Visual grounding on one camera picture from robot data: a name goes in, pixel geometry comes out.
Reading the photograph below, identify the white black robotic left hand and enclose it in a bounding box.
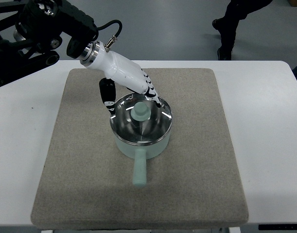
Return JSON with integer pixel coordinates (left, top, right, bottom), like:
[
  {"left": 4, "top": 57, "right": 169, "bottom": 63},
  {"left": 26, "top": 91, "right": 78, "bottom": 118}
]
[{"left": 80, "top": 41, "right": 161, "bottom": 115}]

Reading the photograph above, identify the grey felt mat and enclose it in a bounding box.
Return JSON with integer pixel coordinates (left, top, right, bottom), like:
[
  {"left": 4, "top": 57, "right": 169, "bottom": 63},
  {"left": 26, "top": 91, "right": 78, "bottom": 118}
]
[{"left": 31, "top": 68, "right": 249, "bottom": 230}]

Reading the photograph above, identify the glass lid with green knob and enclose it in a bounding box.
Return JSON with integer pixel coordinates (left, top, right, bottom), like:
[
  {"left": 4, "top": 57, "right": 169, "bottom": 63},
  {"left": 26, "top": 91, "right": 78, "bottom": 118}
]
[{"left": 110, "top": 93, "right": 173, "bottom": 145}]

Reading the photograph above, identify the black table control panel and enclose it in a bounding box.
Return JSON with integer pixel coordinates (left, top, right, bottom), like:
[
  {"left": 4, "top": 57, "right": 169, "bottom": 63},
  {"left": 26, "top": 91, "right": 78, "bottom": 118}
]
[{"left": 258, "top": 224, "right": 297, "bottom": 231}]

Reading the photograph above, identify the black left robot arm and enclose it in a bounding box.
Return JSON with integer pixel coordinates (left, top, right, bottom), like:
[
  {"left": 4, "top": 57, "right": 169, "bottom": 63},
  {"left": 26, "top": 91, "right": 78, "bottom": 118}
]
[{"left": 0, "top": 0, "right": 122, "bottom": 87}]

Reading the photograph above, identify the mint green saucepan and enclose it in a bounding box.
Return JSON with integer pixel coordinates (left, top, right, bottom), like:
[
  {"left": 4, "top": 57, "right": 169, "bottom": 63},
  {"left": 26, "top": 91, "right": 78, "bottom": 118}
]
[{"left": 114, "top": 132, "right": 171, "bottom": 187}]

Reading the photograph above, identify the black boot person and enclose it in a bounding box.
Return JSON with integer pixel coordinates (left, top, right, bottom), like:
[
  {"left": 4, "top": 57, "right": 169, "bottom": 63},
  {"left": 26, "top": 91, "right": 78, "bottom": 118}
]
[{"left": 212, "top": 0, "right": 272, "bottom": 61}]

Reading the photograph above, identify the cardboard box corner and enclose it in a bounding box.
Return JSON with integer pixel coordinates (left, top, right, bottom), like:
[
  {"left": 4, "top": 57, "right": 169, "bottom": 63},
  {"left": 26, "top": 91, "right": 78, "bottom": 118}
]
[{"left": 288, "top": 0, "right": 297, "bottom": 7}]

